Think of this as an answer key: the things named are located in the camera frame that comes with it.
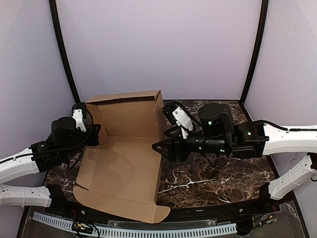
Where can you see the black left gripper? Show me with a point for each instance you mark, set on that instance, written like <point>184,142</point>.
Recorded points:
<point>95,135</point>

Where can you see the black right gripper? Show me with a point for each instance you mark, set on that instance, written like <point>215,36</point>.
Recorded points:
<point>178,148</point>

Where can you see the brown cardboard box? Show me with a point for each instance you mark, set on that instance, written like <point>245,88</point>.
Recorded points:
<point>121,175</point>

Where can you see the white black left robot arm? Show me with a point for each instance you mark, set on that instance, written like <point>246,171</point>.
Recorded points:
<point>35,159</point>

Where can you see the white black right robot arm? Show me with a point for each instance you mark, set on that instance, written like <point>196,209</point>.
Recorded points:
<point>254,139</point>

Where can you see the small green circuit board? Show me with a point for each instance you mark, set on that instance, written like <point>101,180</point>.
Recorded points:
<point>81,227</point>

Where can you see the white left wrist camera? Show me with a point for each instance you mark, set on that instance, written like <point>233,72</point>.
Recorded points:
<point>78,114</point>

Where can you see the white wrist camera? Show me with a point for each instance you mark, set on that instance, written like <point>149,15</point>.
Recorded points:
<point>179,116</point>
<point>78,114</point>

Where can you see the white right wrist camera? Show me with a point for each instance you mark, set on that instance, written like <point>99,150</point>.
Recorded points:
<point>179,116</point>

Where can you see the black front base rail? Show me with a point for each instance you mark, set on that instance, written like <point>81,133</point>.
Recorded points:
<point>237,212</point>

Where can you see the grey slotted cable duct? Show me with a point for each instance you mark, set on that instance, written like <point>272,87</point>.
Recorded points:
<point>108,232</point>

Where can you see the black left frame post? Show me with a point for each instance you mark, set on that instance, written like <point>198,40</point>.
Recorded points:
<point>62,50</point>

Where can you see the black frame post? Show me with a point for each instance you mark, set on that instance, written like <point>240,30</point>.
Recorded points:
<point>256,51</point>
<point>62,50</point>

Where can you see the black right frame post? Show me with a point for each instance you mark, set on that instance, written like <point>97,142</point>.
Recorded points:
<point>256,51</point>

